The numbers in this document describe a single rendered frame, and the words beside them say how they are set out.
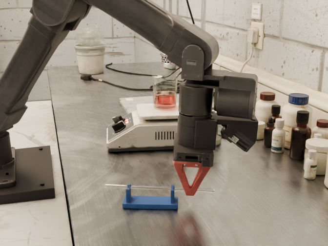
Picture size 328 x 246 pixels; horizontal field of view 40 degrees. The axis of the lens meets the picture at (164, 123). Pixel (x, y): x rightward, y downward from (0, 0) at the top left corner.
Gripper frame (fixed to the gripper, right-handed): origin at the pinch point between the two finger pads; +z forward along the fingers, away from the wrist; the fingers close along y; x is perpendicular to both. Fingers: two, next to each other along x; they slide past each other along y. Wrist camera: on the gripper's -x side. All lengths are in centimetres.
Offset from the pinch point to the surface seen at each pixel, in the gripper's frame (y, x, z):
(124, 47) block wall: 271, 46, 12
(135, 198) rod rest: 0.2, 9.9, 2.4
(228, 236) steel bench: -10.3, -6.1, 2.8
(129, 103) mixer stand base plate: 69, 19, 3
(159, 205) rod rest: -1.8, 5.3, 2.5
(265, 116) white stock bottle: 40.7, -20.3, -2.9
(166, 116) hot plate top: 28.2, 5.5, -5.3
